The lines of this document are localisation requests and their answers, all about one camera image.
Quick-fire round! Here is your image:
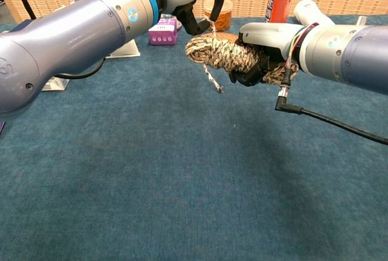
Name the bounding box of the clear jar of rubber bands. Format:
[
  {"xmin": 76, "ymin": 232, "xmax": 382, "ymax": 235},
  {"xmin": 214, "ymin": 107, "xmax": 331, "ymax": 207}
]
[{"xmin": 203, "ymin": 0, "xmax": 233, "ymax": 30}]

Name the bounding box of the navy blue box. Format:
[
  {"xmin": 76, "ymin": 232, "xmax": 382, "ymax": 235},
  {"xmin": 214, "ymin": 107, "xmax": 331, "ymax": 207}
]
[{"xmin": 0, "ymin": 18, "xmax": 37, "ymax": 33}]

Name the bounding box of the round woven rattan coaster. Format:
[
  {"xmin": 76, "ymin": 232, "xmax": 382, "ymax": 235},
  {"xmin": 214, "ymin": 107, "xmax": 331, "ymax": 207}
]
[{"xmin": 198, "ymin": 31, "xmax": 240, "ymax": 45}]

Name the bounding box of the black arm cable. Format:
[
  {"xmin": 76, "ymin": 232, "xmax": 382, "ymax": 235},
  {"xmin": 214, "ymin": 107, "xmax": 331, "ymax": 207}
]
[
  {"xmin": 274, "ymin": 87, "xmax": 388, "ymax": 146},
  {"xmin": 54, "ymin": 58, "xmax": 107, "ymax": 80}
]

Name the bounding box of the blue table cloth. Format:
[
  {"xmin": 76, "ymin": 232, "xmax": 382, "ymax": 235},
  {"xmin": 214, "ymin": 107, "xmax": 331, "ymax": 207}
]
[{"xmin": 0, "ymin": 15, "xmax": 388, "ymax": 261}]

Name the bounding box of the white speckled braided rope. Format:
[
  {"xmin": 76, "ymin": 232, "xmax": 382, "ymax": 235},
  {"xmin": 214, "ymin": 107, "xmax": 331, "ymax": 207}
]
[{"xmin": 184, "ymin": 15, "xmax": 299, "ymax": 94}]

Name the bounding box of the white blue milk carton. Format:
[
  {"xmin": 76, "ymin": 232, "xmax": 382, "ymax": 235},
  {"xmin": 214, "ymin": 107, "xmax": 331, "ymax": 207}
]
[{"xmin": 41, "ymin": 76, "xmax": 70, "ymax": 92}]

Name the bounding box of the white bottle yellow cap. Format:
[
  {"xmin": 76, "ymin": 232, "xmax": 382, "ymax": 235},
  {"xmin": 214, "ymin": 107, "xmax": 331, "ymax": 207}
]
[{"xmin": 293, "ymin": 0, "xmax": 336, "ymax": 27}]

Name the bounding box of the small purple box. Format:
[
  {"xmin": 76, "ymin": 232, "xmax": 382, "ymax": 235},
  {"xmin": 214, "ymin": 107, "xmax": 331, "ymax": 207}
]
[{"xmin": 148, "ymin": 17, "xmax": 178, "ymax": 46}]

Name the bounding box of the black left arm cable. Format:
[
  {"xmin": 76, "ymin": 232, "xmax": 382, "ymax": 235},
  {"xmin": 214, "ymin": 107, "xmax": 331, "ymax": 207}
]
[{"xmin": 54, "ymin": 58, "xmax": 107, "ymax": 80}]

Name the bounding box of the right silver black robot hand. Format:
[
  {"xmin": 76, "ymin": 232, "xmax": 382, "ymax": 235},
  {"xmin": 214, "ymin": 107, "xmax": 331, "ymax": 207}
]
[{"xmin": 229, "ymin": 22, "xmax": 304, "ymax": 88}]

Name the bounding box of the white plastic salt bag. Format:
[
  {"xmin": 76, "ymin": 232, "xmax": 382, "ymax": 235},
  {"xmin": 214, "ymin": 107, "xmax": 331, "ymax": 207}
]
[{"xmin": 74, "ymin": 0, "xmax": 141, "ymax": 59}]

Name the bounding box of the tall orange drink can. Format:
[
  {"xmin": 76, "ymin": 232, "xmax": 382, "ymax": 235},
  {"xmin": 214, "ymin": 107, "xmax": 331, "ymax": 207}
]
[{"xmin": 264, "ymin": 0, "xmax": 296, "ymax": 24}]

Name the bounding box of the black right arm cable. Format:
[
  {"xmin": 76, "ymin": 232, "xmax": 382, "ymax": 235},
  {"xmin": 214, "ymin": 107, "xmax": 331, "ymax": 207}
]
[{"xmin": 274, "ymin": 87, "xmax": 388, "ymax": 146}]

